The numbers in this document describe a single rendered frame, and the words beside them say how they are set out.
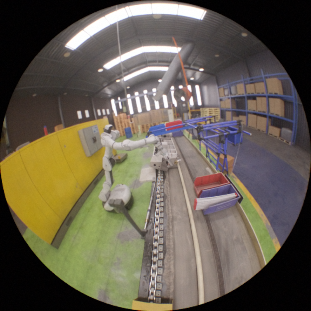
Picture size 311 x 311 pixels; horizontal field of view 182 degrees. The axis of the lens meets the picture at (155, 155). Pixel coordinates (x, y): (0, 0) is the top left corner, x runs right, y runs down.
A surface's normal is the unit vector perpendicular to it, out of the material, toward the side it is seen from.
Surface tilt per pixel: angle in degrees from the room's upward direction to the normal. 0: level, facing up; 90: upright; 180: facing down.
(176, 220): 0
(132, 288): 0
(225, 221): 0
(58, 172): 90
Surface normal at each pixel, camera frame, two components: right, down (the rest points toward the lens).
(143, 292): -0.17, -0.90
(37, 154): 0.99, -0.13
